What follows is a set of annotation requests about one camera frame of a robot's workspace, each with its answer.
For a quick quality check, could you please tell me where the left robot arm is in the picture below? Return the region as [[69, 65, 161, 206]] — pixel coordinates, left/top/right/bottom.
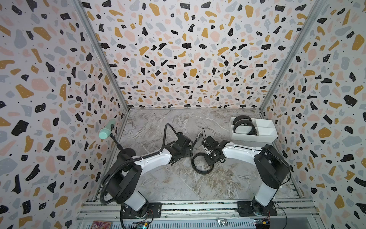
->
[[100, 133, 193, 213]]

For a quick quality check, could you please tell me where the black microphone stand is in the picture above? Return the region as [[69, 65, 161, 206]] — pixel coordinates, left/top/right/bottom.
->
[[110, 125, 136, 165]]

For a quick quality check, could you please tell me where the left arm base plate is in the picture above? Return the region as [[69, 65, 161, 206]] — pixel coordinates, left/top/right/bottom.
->
[[120, 202, 162, 220]]

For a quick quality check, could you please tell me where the crumpled foil wrapper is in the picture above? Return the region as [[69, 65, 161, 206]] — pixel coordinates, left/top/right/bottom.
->
[[216, 218, 228, 227]]

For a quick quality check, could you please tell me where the green foam microphone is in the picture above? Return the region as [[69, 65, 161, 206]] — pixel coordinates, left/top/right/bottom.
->
[[98, 119, 116, 140]]

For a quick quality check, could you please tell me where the white divided storage box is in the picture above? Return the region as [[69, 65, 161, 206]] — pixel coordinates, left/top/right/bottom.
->
[[229, 117, 278, 143]]

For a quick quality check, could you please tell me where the long black belt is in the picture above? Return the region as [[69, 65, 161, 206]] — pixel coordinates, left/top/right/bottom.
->
[[233, 119, 257, 135], [190, 135, 214, 175]]

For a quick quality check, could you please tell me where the aluminium rail frame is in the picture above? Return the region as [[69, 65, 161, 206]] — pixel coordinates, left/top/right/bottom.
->
[[74, 198, 325, 229]]

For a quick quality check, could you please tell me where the pink printed card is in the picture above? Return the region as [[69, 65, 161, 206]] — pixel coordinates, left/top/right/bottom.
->
[[90, 221, 112, 229]]

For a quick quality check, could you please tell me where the black corrugated cable conduit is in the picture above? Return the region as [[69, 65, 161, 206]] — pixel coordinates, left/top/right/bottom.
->
[[99, 123, 179, 205]]

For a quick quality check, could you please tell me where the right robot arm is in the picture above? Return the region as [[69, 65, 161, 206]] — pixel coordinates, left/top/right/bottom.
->
[[202, 136, 291, 207]]

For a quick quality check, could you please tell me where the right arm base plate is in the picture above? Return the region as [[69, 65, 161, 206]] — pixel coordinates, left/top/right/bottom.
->
[[236, 198, 277, 217]]

